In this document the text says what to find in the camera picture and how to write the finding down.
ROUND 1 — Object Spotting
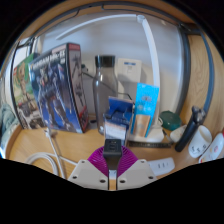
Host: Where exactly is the white wall socket panel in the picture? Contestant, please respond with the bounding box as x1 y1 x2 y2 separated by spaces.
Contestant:
116 58 143 101

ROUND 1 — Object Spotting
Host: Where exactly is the light blue card package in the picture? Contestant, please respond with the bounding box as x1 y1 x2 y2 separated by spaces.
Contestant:
130 82 160 138

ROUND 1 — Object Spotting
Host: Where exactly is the robot model kit box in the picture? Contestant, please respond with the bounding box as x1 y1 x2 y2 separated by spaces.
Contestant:
28 42 90 134

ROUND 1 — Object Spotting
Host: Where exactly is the green round tin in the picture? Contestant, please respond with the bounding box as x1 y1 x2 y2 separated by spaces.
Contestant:
159 110 183 132

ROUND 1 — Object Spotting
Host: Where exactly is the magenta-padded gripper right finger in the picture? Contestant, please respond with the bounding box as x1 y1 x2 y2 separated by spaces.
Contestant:
116 145 158 191

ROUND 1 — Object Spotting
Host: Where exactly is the white mug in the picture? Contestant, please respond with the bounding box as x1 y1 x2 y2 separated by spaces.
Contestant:
188 124 213 159

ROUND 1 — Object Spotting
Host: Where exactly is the black charger block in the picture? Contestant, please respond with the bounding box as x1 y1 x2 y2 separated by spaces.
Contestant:
102 138 122 173

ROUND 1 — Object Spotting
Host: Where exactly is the grey metal desk frame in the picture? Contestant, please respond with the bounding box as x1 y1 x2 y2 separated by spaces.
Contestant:
9 1 215 116

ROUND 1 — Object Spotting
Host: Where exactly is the black ruler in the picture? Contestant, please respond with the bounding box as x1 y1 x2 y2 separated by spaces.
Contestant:
127 141 173 149

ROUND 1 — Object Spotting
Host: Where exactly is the white desk lamp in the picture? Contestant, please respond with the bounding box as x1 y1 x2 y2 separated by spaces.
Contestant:
54 13 167 144

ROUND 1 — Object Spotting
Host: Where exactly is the teal blanket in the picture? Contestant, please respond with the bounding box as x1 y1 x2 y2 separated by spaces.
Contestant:
0 103 19 158

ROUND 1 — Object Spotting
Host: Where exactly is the white bottle with red cap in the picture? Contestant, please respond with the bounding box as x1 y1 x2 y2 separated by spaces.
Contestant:
198 131 224 164

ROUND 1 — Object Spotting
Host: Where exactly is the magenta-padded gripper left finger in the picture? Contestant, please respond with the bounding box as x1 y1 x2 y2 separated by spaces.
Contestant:
68 145 110 191

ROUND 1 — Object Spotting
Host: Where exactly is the white power cable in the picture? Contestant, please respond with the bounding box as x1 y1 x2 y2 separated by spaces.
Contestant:
25 128 79 178

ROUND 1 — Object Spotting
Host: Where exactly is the white flat device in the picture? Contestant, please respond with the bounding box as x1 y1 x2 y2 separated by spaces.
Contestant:
169 124 188 144

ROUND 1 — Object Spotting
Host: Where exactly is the white power strip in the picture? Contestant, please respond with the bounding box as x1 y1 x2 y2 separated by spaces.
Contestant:
147 157 176 177

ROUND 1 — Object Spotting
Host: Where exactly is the green toy figure box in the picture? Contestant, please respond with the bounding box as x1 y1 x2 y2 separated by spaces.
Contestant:
12 52 46 130

